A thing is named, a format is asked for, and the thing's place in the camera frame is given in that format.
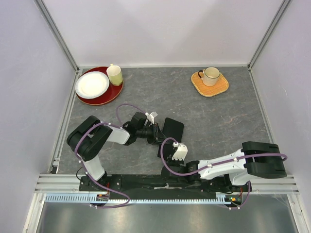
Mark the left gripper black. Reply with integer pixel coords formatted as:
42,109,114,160
137,122,169,145

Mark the black zipper tool case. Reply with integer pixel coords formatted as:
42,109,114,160
162,117,184,160

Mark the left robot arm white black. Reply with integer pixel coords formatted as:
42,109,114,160
67,112,166,191

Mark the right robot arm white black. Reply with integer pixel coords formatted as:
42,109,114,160
160,138,287,191

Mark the red round tray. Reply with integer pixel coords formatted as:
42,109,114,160
76,67,123,105

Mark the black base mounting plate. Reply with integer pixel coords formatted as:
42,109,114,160
80,173,253,201

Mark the pale yellow cup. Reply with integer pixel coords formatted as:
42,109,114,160
106,64,123,86

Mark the white paper plate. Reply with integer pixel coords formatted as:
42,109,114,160
75,71,110,99

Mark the orange woven coaster mat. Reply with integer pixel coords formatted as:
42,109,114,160
191,71,229,97

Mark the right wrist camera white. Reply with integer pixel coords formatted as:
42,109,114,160
172,142,188,161

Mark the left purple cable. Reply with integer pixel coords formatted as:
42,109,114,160
74,103,132,209

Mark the purple cable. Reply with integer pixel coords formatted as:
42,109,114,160
160,137,289,211
74,103,132,209

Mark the grey slotted cable duct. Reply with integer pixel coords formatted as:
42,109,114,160
45,193,230,204

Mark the cream mug black handle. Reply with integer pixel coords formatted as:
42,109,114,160
198,67,220,86

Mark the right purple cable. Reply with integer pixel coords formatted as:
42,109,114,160
160,137,289,211

